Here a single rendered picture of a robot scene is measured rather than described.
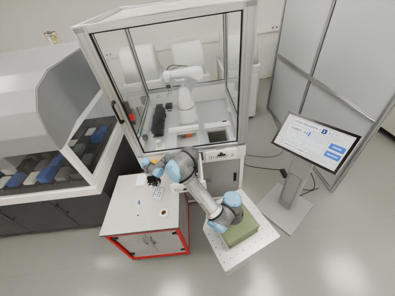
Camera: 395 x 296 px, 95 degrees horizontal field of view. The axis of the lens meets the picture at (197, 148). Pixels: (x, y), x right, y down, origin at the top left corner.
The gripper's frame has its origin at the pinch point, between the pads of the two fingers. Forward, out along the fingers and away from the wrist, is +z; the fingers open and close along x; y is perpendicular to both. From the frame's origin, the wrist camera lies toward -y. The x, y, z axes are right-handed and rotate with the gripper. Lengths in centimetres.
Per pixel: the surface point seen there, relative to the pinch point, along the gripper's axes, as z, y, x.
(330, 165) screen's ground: -18, -11, 135
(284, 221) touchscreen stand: 78, -12, 122
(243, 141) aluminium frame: -18, -38, 74
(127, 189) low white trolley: 5.3, 2.6, -30.4
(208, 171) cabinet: 19, -33, 41
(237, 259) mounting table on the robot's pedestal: 5, 50, 68
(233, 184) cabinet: 48, -38, 66
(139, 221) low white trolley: 5.3, 31.2, -7.9
